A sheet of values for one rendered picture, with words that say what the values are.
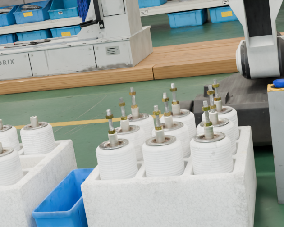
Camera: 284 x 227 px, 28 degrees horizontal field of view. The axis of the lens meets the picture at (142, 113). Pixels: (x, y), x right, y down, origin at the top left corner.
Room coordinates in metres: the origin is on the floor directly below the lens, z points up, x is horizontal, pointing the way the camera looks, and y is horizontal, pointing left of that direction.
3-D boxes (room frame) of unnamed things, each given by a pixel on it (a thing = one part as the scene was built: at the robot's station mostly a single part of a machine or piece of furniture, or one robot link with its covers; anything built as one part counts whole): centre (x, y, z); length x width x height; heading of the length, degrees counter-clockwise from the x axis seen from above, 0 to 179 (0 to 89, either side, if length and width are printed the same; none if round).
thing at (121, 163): (1.33, 0.08, 0.16); 0.10 x 0.10 x 0.18
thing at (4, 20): (6.91, 1.48, 0.36); 0.50 x 0.38 x 0.21; 164
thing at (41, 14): (6.81, 1.05, 0.36); 0.50 x 0.38 x 0.21; 164
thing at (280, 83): (1.41, -0.37, 0.32); 0.04 x 0.04 x 0.02
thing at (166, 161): (1.30, -0.03, 0.16); 0.10 x 0.10 x 0.18
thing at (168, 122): (1.42, -0.07, 0.26); 0.02 x 0.02 x 0.03
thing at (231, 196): (1.42, -0.07, 0.09); 0.39 x 0.39 x 0.18; 75
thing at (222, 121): (1.39, -0.18, 0.25); 0.08 x 0.08 x 0.01
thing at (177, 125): (1.42, -0.07, 0.25); 0.08 x 0.08 x 0.01
